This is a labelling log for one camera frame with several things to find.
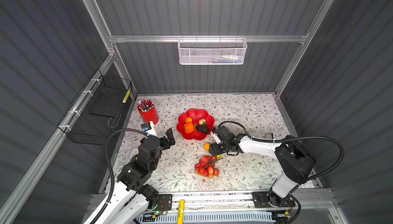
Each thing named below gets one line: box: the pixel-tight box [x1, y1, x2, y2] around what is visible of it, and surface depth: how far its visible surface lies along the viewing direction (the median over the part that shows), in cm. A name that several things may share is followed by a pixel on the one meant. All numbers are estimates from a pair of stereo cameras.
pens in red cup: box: [137, 98, 154, 112], surface depth 98 cm
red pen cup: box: [137, 99, 160, 125], surface depth 98 cm
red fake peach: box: [198, 118, 208, 126], surface depth 101 cm
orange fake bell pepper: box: [183, 122, 195, 134], surface depth 98 cm
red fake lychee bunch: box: [194, 154, 223, 179], surface depth 80 cm
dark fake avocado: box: [195, 124, 209, 134], surface depth 98 cm
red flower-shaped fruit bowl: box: [176, 108, 215, 141], surface depth 101 cm
